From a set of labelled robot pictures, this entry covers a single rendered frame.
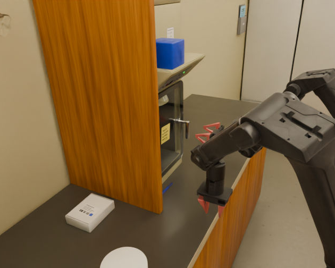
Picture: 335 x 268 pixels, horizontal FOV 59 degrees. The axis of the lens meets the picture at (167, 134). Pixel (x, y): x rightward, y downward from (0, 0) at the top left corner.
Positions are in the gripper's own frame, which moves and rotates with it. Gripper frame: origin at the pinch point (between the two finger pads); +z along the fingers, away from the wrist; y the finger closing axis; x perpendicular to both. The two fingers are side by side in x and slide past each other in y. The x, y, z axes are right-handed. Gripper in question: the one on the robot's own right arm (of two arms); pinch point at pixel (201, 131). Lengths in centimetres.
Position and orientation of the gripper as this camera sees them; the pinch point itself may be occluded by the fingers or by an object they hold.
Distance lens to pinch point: 137.6
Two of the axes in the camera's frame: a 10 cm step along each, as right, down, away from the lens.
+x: -0.1, 8.8, 4.7
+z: -8.8, -2.3, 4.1
